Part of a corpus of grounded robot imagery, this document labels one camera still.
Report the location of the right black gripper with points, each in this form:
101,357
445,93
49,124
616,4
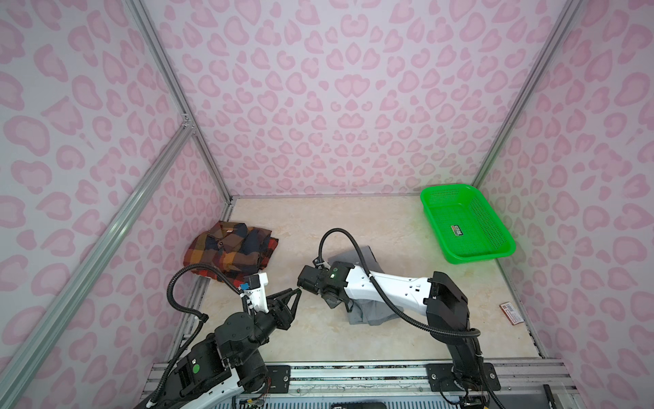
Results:
329,303

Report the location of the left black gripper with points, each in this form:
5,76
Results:
280,312

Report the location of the grey long sleeve shirt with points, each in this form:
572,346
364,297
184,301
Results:
365,312

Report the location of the green plastic basket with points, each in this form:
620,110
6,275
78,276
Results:
465,225

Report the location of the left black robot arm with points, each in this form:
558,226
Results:
227,363

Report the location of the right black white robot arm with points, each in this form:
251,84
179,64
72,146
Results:
435,305

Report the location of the red white label card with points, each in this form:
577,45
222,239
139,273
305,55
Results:
512,313

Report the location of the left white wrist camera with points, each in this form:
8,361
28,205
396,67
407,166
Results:
253,294

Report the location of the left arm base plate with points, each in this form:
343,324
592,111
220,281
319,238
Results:
260,379

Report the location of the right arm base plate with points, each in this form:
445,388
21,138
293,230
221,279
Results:
443,378

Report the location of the left corner aluminium post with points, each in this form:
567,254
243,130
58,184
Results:
154,43

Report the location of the corner aluminium post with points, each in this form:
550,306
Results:
154,43
564,23

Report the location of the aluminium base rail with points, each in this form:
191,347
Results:
525,382

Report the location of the right corner aluminium post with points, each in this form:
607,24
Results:
564,23

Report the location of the diagonal aluminium frame bar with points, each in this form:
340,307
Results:
28,360

